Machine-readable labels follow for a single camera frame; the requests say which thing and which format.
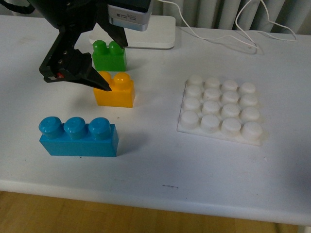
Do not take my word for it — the white studded base plate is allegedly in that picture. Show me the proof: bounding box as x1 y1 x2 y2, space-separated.
177 75 264 146

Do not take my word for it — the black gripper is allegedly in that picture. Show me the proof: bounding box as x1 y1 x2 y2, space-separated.
38 0 128 91

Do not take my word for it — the yellow two-stud block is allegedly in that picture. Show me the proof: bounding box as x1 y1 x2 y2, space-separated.
93 71 135 108

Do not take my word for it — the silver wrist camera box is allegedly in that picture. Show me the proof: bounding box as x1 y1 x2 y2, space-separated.
107 0 153 32

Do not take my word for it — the white lamp cable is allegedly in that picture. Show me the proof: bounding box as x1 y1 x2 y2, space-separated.
155 0 297 54

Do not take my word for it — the blue three-stud block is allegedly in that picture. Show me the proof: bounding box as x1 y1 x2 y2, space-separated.
38 116 119 157

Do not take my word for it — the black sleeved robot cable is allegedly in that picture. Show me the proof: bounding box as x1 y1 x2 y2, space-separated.
0 0 36 14

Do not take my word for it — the green two-stud block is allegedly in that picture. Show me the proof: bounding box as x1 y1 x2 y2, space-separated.
92 40 127 72

